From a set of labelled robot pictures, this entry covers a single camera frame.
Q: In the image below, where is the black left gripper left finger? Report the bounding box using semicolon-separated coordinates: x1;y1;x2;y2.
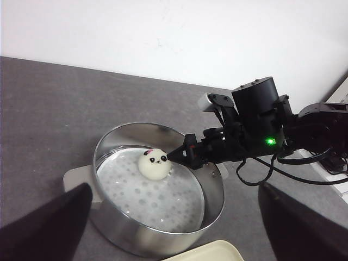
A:
1;183;92;260

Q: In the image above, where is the cream panda bun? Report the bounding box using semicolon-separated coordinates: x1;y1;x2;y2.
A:
138;148;171;181

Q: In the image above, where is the white box at edge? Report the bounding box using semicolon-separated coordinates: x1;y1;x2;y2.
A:
327;78;348;104

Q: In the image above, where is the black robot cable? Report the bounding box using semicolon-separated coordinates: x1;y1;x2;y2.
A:
235;146;348;187

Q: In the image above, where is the white power strip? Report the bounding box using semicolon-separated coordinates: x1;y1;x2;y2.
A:
304;162;347;204

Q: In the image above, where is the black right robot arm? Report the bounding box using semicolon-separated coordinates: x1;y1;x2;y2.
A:
167;77;347;260

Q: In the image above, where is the cream rectangular plastic tray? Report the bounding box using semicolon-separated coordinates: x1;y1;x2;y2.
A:
165;240;244;261

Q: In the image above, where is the stainless steel steamer pot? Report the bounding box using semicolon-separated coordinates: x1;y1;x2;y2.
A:
63;123;226;258

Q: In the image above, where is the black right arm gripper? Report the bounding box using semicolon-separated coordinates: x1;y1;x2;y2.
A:
167;77;294;170

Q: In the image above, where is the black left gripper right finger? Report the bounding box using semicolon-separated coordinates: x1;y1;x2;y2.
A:
258;183;347;260

